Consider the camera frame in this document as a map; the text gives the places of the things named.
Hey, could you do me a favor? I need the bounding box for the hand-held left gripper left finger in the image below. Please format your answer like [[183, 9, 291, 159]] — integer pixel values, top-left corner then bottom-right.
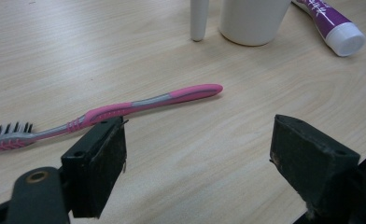
[[60, 116, 129, 219]]

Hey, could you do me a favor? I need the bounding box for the white cup with handle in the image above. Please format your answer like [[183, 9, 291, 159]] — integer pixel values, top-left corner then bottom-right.
[[190, 0, 292, 48]]

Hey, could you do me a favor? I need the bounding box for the purple white toothpaste tube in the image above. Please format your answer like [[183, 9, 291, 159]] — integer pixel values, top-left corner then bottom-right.
[[291, 0, 366, 58]]

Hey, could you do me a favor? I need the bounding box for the pink grey toothbrush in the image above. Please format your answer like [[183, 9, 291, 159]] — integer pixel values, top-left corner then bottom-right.
[[0, 83, 224, 153]]

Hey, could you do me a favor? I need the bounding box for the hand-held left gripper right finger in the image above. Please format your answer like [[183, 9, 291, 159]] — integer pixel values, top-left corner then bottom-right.
[[269, 114, 361, 220]]

